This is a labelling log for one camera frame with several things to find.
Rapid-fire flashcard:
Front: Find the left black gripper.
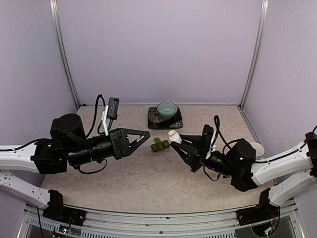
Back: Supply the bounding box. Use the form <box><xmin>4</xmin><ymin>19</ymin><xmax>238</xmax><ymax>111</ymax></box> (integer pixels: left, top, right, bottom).
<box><xmin>67</xmin><ymin>128</ymin><xmax>150</xmax><ymax>167</ymax></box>

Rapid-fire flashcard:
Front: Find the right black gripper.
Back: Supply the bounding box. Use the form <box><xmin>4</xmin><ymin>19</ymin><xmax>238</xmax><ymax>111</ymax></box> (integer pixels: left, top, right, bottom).
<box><xmin>170</xmin><ymin>135</ymin><xmax>237</xmax><ymax>179</ymax></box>

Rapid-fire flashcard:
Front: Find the white pill bottle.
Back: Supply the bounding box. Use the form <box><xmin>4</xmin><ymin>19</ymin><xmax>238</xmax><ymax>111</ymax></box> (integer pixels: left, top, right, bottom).
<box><xmin>168</xmin><ymin>129</ymin><xmax>182</xmax><ymax>144</ymax></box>

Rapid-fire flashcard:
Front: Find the green three-compartment pill box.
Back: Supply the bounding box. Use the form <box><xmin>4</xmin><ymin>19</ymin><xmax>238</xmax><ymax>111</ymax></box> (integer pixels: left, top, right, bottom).
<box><xmin>151</xmin><ymin>137</ymin><xmax>170</xmax><ymax>153</ymax></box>

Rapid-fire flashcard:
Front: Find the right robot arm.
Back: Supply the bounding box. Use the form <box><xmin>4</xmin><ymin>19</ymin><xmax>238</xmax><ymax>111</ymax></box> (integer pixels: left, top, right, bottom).
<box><xmin>168</xmin><ymin>130</ymin><xmax>317</xmax><ymax>220</ymax></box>

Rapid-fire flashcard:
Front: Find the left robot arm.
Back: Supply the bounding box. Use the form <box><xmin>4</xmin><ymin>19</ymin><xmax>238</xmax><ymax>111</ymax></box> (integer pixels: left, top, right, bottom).
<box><xmin>0</xmin><ymin>114</ymin><xmax>150</xmax><ymax>221</ymax></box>

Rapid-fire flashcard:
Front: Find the black floral square plate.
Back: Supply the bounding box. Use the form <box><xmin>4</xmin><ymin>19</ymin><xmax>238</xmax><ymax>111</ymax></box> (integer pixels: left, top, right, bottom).
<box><xmin>148</xmin><ymin>107</ymin><xmax>183</xmax><ymax>130</ymax></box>

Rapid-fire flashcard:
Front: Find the celadon green bowl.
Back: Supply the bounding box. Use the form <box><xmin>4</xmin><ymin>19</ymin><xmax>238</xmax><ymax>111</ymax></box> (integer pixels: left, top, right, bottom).
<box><xmin>157</xmin><ymin>102</ymin><xmax>178</xmax><ymax>119</ymax></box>

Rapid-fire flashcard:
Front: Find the light blue mug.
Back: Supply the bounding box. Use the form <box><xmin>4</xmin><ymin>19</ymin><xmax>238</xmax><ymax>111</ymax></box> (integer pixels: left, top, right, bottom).
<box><xmin>251</xmin><ymin>142</ymin><xmax>265</xmax><ymax>160</ymax></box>

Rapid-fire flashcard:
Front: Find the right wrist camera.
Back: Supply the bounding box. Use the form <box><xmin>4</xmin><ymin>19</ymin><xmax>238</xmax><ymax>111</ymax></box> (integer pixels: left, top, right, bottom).
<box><xmin>202</xmin><ymin>124</ymin><xmax>214</xmax><ymax>145</ymax></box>

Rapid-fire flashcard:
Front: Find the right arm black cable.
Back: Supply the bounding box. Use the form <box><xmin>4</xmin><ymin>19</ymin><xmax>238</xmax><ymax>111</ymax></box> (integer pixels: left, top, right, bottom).
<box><xmin>213</xmin><ymin>115</ymin><xmax>238</xmax><ymax>157</ymax></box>

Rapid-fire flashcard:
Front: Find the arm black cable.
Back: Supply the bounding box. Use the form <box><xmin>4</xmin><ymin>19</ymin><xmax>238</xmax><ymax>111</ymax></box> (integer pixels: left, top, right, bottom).
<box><xmin>85</xmin><ymin>93</ymin><xmax>105</xmax><ymax>138</ymax></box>
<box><xmin>213</xmin><ymin>115</ymin><xmax>238</xmax><ymax>157</ymax></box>

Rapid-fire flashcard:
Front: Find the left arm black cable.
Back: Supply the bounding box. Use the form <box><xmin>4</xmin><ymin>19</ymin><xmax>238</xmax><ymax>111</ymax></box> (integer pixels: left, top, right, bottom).
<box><xmin>85</xmin><ymin>93</ymin><xmax>105</xmax><ymax>138</ymax></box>

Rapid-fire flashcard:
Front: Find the front aluminium rail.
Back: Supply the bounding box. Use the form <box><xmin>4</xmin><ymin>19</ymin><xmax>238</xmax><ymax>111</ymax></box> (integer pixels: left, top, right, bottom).
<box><xmin>19</xmin><ymin>195</ymin><xmax>305</xmax><ymax>238</ymax></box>

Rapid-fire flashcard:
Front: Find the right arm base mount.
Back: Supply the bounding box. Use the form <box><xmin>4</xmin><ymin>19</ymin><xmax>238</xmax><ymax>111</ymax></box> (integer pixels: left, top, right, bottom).
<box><xmin>236</xmin><ymin>188</ymin><xmax>280</xmax><ymax>226</ymax></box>

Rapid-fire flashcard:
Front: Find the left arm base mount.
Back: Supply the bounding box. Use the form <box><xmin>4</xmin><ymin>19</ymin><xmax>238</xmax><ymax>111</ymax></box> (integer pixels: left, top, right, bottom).
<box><xmin>43</xmin><ymin>189</ymin><xmax>87</xmax><ymax>227</ymax></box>

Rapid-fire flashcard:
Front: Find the left aluminium frame post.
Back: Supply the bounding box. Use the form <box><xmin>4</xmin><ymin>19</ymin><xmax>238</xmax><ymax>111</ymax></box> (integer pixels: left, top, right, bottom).
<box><xmin>49</xmin><ymin>0</ymin><xmax>80</xmax><ymax>110</ymax></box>

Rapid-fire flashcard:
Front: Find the aluminium frame post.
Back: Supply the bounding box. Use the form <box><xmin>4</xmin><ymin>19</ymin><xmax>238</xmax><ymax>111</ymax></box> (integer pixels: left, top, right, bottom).
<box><xmin>239</xmin><ymin>0</ymin><xmax>269</xmax><ymax>111</ymax></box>
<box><xmin>49</xmin><ymin>0</ymin><xmax>80</xmax><ymax>110</ymax></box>

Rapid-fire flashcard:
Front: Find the right aluminium frame post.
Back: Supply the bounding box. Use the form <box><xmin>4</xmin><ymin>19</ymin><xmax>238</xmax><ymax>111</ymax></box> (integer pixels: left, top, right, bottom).
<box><xmin>239</xmin><ymin>0</ymin><xmax>269</xmax><ymax>111</ymax></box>

